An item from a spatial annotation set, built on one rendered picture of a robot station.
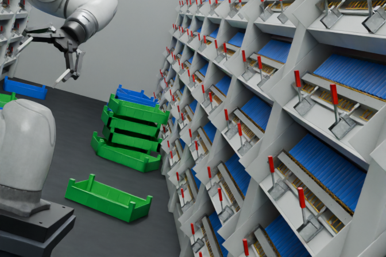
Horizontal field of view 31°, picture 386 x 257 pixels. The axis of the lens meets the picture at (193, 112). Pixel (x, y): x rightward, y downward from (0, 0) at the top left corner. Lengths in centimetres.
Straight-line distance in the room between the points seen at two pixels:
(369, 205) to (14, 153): 105
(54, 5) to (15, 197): 65
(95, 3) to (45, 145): 53
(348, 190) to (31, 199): 92
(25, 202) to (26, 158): 12
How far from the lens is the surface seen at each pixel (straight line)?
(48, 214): 192
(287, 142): 167
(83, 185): 305
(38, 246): 178
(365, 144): 107
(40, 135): 184
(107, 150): 382
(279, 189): 151
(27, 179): 186
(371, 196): 104
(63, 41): 208
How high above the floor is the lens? 82
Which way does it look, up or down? 7 degrees down
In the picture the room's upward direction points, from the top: 16 degrees clockwise
